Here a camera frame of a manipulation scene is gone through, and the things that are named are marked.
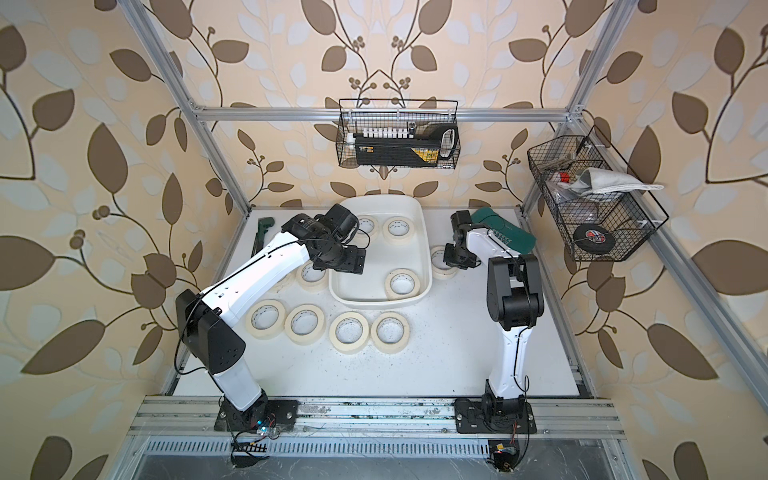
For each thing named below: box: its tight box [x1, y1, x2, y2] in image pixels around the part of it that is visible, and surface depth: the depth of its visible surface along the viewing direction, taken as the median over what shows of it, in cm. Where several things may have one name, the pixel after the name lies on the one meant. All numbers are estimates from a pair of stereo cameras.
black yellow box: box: [355, 136, 442, 167], surface depth 86 cm
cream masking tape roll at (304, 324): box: [284, 304, 325, 346], surface depth 90 cm
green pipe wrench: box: [251, 217, 275, 258], surface depth 117 cm
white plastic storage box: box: [329, 194, 433, 303], surface depth 101 cm
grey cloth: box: [557, 167, 664, 196], surface depth 63 cm
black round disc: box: [573, 224, 615, 255], surface depth 72 cm
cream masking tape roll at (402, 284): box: [384, 268, 421, 300], surface depth 100 cm
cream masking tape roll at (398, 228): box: [383, 216, 414, 241], surface depth 114 cm
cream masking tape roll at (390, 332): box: [370, 312, 411, 354], surface depth 89 cm
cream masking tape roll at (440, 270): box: [430, 245, 458, 280], surface depth 99 cm
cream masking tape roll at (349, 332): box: [328, 311, 370, 354], surface depth 88 cm
